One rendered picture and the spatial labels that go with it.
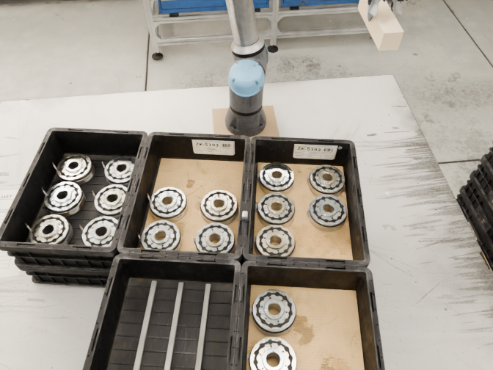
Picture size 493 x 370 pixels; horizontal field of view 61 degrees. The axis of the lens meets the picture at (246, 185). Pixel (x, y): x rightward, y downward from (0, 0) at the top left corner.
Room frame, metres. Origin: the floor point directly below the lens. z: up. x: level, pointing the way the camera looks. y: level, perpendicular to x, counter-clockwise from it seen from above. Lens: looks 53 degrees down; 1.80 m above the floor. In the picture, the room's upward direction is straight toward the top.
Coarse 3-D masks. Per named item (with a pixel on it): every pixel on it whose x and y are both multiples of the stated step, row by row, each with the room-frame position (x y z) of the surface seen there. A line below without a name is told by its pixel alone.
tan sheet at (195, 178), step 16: (176, 160) 0.84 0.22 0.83; (192, 160) 0.84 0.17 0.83; (208, 160) 0.84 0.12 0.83; (160, 176) 0.77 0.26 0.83; (176, 176) 0.77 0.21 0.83; (192, 176) 0.77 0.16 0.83; (208, 176) 0.77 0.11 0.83; (224, 176) 0.77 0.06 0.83; (240, 176) 0.77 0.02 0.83; (192, 192) 0.71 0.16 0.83; (208, 192) 0.71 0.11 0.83; (240, 192) 0.71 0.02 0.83; (192, 208) 0.65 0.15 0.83; (176, 224) 0.60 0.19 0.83; (192, 224) 0.60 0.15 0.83; (160, 240) 0.55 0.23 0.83; (192, 240) 0.55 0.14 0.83
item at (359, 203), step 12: (252, 144) 0.81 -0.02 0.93; (336, 144) 0.82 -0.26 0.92; (348, 144) 0.81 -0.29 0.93; (252, 156) 0.77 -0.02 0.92; (252, 168) 0.72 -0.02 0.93; (252, 180) 0.68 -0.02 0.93; (360, 192) 0.64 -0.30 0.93; (360, 204) 0.60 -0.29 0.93; (360, 216) 0.57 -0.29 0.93; (360, 228) 0.53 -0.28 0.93; (336, 264) 0.43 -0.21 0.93; (348, 264) 0.43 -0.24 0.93; (360, 264) 0.43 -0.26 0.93
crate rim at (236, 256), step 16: (144, 160) 0.75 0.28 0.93; (128, 208) 0.59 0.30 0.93; (240, 208) 0.59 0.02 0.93; (128, 224) 0.54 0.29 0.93; (240, 224) 0.55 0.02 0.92; (240, 240) 0.50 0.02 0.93; (192, 256) 0.45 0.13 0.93; (208, 256) 0.45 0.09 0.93; (224, 256) 0.45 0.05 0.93; (240, 256) 0.45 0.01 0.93
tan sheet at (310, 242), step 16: (304, 176) 0.77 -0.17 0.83; (256, 192) 0.71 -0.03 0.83; (288, 192) 0.71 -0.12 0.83; (304, 192) 0.71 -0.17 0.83; (304, 208) 0.65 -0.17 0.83; (256, 224) 0.60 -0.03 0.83; (304, 224) 0.60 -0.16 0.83; (304, 240) 0.55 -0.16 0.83; (320, 240) 0.55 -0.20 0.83; (336, 240) 0.55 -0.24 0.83; (304, 256) 0.51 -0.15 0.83; (320, 256) 0.51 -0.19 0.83; (336, 256) 0.51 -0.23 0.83
